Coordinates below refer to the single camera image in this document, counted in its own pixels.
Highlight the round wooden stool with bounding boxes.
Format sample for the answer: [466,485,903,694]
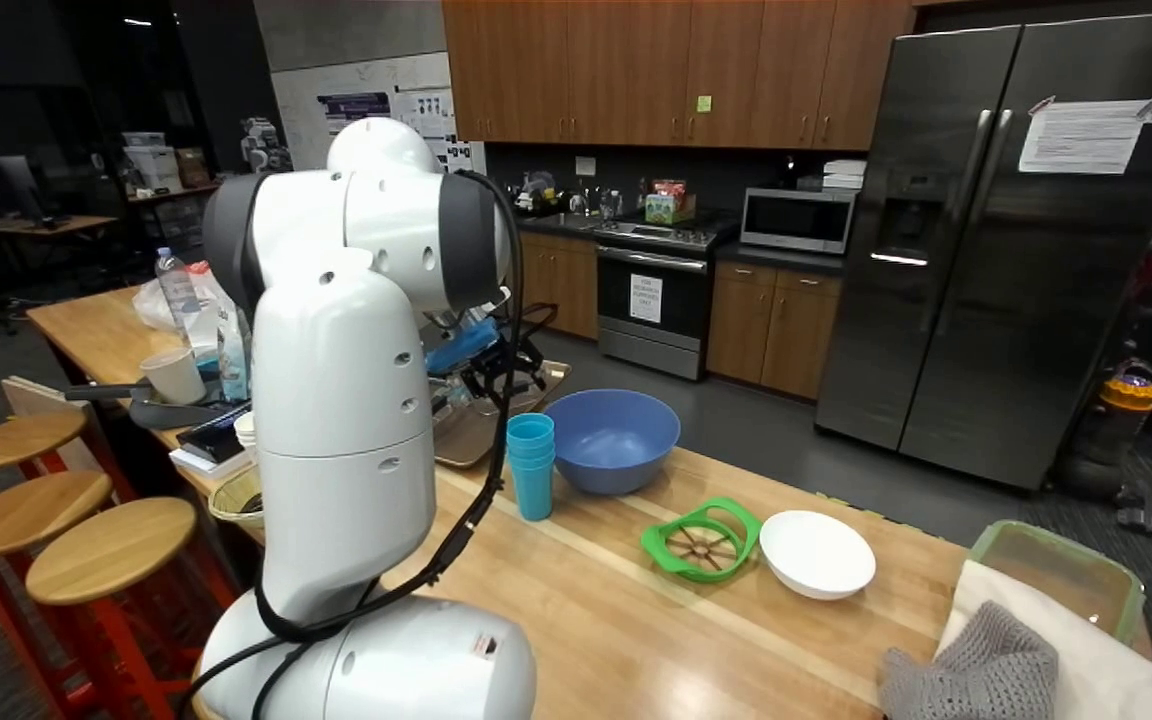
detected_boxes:
[0,469,117,671]
[0,403,92,506]
[20,495,240,720]

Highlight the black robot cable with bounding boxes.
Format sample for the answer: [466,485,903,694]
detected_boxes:
[181,170,562,714]

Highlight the black flat phone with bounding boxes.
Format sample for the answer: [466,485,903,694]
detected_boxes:
[167,418,253,471]

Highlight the clear water bottle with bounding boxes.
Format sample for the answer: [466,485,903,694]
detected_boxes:
[150,243,197,333]

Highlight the blue wrist camera block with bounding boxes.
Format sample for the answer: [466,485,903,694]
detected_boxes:
[422,313,504,379]

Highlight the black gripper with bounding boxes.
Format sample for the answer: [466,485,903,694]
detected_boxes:
[465,329,542,400]

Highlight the green rimmed clear container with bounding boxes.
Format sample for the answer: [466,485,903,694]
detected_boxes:
[967,515,1152,658]

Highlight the white paper sheet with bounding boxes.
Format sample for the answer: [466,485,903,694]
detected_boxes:
[1013,92,1152,181]

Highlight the brown wooden upper cabinets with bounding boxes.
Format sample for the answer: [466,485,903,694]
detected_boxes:
[435,0,921,151]

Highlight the clear glass plate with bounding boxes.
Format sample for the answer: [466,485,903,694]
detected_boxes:
[205,463,273,536]

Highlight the yellow vacuum cleaner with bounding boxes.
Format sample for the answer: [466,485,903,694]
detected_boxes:
[1050,352,1152,507]

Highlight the stainless steel refrigerator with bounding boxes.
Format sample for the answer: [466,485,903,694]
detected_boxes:
[810,5,1152,494]

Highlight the white cloth towel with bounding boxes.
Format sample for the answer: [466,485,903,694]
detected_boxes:
[931,557,1152,720]

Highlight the white paper cup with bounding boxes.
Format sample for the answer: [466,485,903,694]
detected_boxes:
[138,350,213,410]

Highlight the large blue plastic bowl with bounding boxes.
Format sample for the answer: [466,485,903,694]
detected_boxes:
[540,383,685,500]

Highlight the silver microwave oven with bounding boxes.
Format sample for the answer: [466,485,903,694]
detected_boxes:
[737,186,859,261]

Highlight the white wall poster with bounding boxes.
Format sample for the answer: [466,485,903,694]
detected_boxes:
[267,52,487,175]

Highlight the metal baking tray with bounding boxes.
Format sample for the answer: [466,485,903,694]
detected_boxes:
[427,358,572,471]

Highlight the black kitchen oven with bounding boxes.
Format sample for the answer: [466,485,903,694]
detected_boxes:
[590,215,737,383]

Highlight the brown cabinet beside sink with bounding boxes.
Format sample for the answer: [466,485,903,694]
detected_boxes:
[516,230,604,344]

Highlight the grey knitted cloth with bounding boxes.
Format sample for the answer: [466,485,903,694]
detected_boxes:
[872,596,1065,720]

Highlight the small white bowl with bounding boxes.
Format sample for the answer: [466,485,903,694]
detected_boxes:
[757,506,878,605]

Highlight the brown wooden lower cabinet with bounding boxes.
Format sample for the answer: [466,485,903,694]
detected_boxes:
[702,258,846,403]

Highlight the teal plastic cup stack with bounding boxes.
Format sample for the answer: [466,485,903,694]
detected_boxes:
[500,410,558,523]

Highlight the colourful snack box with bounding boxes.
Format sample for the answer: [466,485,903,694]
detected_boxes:
[640,175,696,230]

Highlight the green apple slicer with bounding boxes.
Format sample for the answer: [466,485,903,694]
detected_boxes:
[634,494,762,588]

